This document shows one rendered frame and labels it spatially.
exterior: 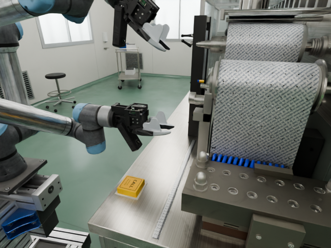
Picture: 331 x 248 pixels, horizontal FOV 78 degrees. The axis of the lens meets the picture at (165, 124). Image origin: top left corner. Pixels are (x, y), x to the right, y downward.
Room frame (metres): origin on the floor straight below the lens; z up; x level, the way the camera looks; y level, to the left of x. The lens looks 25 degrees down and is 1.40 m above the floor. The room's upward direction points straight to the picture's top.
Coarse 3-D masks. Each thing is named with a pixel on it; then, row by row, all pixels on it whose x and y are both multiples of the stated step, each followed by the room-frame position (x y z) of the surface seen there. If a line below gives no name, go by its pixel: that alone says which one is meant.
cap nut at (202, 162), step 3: (201, 153) 0.49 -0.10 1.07; (204, 153) 0.49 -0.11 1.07; (198, 156) 0.50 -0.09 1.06; (201, 156) 0.49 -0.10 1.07; (204, 156) 0.49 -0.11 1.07; (198, 159) 0.49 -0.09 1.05; (201, 159) 0.49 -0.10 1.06; (204, 159) 0.48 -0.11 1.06; (207, 159) 0.49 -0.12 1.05; (198, 162) 0.49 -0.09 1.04; (201, 162) 0.48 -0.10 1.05; (204, 162) 0.48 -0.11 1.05; (207, 162) 0.49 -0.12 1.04; (198, 165) 0.49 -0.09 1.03; (201, 165) 0.48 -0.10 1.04; (204, 165) 0.48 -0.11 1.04; (207, 165) 0.49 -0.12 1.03
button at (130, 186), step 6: (126, 180) 0.55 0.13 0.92; (132, 180) 0.55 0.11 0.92; (138, 180) 0.55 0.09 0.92; (120, 186) 0.52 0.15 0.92; (126, 186) 0.52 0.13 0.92; (132, 186) 0.52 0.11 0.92; (138, 186) 0.52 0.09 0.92; (120, 192) 0.51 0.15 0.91; (126, 192) 0.51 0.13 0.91; (132, 192) 0.50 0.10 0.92; (138, 192) 0.51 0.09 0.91
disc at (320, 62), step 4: (320, 60) 0.54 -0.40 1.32; (320, 64) 0.54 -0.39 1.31; (324, 64) 0.51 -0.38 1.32; (324, 68) 0.50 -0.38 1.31; (324, 72) 0.50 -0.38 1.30; (324, 76) 0.49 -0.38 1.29; (324, 80) 0.48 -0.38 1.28; (324, 84) 0.48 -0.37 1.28; (324, 88) 0.47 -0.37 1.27; (320, 92) 0.48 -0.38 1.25; (324, 92) 0.47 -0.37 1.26; (320, 96) 0.48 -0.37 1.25; (316, 100) 0.49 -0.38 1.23; (320, 100) 0.47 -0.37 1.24; (316, 104) 0.48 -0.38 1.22; (312, 108) 0.50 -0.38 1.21; (316, 108) 0.48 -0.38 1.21; (312, 112) 0.49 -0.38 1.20
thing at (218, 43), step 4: (212, 36) 0.86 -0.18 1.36; (216, 36) 0.86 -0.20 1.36; (220, 36) 0.85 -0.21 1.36; (224, 36) 0.85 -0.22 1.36; (212, 40) 0.84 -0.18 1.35; (216, 40) 0.84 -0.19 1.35; (220, 40) 0.84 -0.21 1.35; (224, 40) 0.83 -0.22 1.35; (212, 44) 0.84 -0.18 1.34; (216, 44) 0.84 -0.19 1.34; (220, 44) 0.83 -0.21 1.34; (224, 44) 0.83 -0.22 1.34; (212, 48) 0.84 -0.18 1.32; (216, 48) 0.84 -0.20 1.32; (220, 48) 0.83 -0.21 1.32; (224, 48) 0.83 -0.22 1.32; (212, 52) 0.86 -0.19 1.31; (216, 52) 0.85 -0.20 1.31; (220, 52) 0.84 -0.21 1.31; (224, 52) 0.84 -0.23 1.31
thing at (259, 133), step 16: (224, 112) 0.55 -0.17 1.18; (240, 112) 0.53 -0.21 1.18; (256, 112) 0.52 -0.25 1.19; (272, 112) 0.51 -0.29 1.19; (288, 112) 0.50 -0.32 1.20; (304, 112) 0.49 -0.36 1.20; (224, 128) 0.55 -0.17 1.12; (240, 128) 0.53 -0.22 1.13; (256, 128) 0.52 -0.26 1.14; (272, 128) 0.51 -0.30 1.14; (288, 128) 0.50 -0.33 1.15; (304, 128) 0.48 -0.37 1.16; (224, 144) 0.54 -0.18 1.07; (240, 144) 0.53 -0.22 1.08; (256, 144) 0.52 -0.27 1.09; (272, 144) 0.50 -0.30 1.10; (288, 144) 0.49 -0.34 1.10; (256, 160) 0.51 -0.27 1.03; (272, 160) 0.50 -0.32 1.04; (288, 160) 0.49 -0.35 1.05
